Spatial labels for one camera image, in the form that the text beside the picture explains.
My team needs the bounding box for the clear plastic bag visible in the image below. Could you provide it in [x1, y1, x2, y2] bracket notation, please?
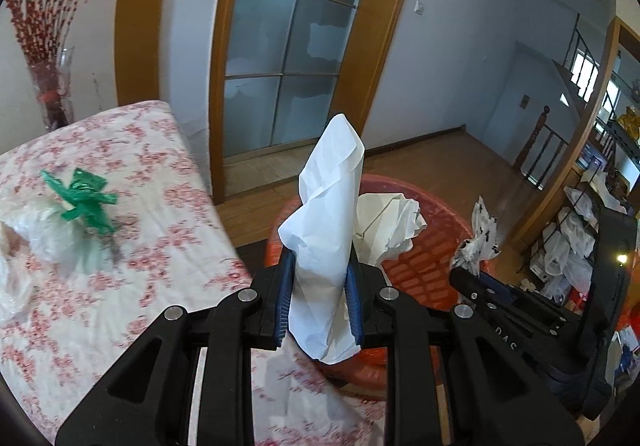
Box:
[0, 198, 108, 277]

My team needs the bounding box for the green plastic wrapper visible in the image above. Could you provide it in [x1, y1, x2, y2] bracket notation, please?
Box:
[41, 168, 119, 237]

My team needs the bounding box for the frosted glass door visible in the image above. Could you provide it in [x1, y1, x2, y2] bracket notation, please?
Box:
[207, 0, 426, 204]

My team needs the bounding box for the glass vase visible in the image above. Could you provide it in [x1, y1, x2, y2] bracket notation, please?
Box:
[25, 46, 76, 131]

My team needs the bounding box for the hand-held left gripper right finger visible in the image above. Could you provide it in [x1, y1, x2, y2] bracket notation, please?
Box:
[344, 251, 583, 446]

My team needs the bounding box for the wooden stair railing post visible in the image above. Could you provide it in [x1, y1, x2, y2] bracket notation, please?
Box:
[514, 106, 571, 189]

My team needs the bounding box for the white paper sheet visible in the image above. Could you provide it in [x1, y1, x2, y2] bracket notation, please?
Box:
[277, 113, 367, 366]

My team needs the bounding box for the floral tablecloth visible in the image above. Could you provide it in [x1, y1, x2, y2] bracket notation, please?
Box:
[0, 100, 386, 446]

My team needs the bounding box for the golden figurine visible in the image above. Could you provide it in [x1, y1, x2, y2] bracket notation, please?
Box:
[617, 108, 640, 137]

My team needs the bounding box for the wooden doorway frame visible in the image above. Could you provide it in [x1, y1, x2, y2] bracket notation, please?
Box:
[510, 16, 640, 247]

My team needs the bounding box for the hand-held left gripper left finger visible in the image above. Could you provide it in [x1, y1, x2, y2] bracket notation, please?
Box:
[55, 246, 296, 446]

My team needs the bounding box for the wooden door trim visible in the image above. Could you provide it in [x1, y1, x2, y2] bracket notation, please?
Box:
[114, 0, 173, 106]

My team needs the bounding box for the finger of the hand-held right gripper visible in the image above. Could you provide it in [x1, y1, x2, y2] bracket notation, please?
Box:
[479, 273, 594, 323]
[448, 267, 556, 334]

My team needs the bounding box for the red plastic basket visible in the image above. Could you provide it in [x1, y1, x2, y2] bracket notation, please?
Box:
[267, 173, 493, 397]

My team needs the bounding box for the upper staircase with railing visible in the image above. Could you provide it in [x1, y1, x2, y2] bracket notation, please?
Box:
[552, 13, 618, 117]

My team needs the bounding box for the clear black-printed wrapper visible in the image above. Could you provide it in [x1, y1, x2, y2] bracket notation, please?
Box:
[452, 196, 500, 277]

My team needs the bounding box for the pile of white plastic bags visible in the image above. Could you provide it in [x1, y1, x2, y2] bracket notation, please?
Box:
[542, 183, 626, 294]

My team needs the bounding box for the black metal shelf rack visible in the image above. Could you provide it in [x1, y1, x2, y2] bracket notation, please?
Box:
[530, 121, 640, 307]

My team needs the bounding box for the bubble wrap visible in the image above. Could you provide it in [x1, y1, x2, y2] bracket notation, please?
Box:
[0, 256, 32, 327]

